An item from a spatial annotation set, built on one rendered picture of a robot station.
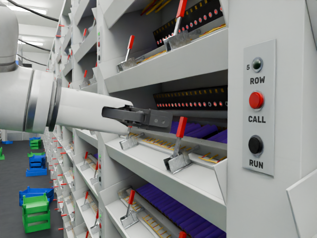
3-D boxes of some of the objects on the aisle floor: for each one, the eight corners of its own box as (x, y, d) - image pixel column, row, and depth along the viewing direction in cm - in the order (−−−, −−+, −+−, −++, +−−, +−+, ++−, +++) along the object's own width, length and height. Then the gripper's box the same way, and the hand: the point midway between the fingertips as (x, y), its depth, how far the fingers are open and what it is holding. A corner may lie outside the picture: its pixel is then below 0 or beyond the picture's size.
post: (77, 297, 154) (72, -32, 147) (74, 287, 162) (70, -25, 155) (112, 288, 162) (109, -25, 155) (108, 279, 171) (105, -18, 163)
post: (106, 432, 90) (101, -140, 83) (100, 403, 99) (95, -117, 91) (161, 405, 98) (162, -118, 91) (151, 381, 107) (151, -98, 100)
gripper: (54, 68, 30) (196, 98, 38) (47, 81, 45) (150, 101, 53) (43, 136, 30) (187, 152, 37) (40, 126, 45) (144, 140, 52)
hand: (154, 120), depth 44 cm, fingers open, 3 cm apart
